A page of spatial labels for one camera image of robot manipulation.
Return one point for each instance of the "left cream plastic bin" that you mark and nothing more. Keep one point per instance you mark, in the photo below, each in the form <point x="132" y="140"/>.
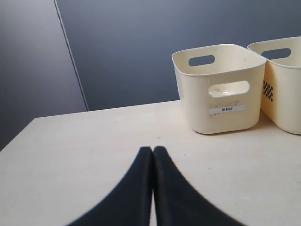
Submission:
<point x="219" y="87"/>

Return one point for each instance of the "cream plastic bin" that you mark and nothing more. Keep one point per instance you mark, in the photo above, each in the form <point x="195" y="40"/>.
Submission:
<point x="281" y="94"/>
<point x="219" y="87"/>

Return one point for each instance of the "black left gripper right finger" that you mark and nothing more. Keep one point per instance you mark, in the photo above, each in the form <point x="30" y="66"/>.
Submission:
<point x="177" y="203"/>

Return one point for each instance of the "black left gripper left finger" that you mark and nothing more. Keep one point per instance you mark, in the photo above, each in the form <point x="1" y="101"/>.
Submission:
<point x="129" y="203"/>

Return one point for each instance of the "middle cream plastic bin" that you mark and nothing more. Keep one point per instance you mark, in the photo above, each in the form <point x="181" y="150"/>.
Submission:
<point x="281" y="94"/>

